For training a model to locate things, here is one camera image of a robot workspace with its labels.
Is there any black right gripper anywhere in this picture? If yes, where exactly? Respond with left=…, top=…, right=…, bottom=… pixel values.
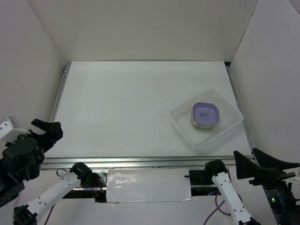
left=233, top=144, right=300, bottom=225

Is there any purple panda plate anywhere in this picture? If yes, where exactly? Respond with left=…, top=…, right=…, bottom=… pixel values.
left=191, top=102, right=220, bottom=123
left=191, top=118, right=218, bottom=130

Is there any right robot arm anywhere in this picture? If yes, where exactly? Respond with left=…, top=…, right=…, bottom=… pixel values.
left=204, top=148, right=300, bottom=225

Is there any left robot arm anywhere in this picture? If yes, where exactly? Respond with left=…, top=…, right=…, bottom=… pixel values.
left=0, top=116, right=93, bottom=225

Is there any white perforated plastic bin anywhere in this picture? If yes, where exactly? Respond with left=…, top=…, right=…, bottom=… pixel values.
left=169, top=89, right=243, bottom=150

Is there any white foam cover panel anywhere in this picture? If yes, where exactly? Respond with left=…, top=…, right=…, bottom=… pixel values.
left=106, top=168, right=191, bottom=203

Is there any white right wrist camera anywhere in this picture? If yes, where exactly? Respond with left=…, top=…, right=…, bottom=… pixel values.
left=285, top=167, right=300, bottom=185

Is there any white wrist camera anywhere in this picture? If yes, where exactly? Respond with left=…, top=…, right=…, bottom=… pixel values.
left=0, top=116, right=28, bottom=143
left=285, top=167, right=300, bottom=185

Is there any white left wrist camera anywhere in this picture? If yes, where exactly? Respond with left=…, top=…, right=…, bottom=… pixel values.
left=0, top=116, right=28, bottom=143

